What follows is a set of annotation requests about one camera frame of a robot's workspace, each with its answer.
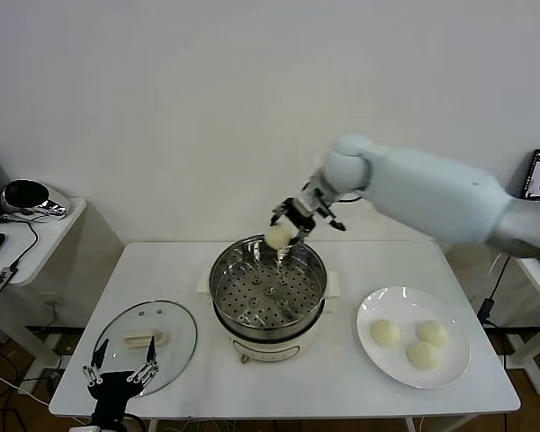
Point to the white work table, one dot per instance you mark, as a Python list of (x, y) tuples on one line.
[(162, 270)]

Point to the white wall outlet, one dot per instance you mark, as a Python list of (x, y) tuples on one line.
[(50, 298)]

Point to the white electric cooking pot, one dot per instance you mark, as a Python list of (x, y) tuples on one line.
[(270, 348)]

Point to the white steamed baozi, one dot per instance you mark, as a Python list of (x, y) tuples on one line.
[(424, 355), (385, 334), (278, 237), (432, 334)]

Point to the white side table with mouse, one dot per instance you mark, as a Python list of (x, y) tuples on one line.
[(49, 238)]

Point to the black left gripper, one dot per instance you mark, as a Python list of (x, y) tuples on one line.
[(112, 387)]

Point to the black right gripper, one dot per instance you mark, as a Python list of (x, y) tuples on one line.
[(312, 204)]

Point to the white round plate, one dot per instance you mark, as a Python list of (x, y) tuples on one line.
[(452, 364)]

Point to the chrome and black headset device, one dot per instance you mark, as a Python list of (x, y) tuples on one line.
[(49, 200)]

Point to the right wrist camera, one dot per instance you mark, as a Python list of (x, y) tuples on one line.
[(337, 223)]

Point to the grey usb hub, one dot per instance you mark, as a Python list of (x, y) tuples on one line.
[(0, 280)]

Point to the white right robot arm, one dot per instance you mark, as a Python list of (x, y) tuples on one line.
[(432, 193)]

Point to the stainless steel steamer basket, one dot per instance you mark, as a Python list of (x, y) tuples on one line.
[(270, 301)]

